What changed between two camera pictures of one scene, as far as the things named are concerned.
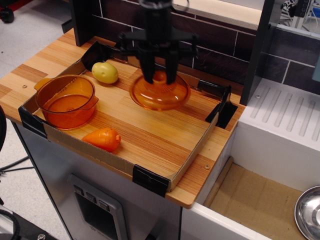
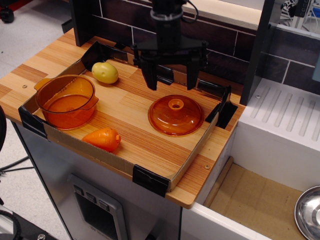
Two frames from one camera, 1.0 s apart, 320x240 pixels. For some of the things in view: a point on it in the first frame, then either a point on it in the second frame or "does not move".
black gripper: x=159 y=35 → x=170 y=47
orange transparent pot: x=67 y=102 does not move
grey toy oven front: x=95 y=202 does not move
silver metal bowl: x=307 y=214 does not move
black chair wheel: x=7 y=15 does not move
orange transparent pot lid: x=159 y=95 → x=175 y=115
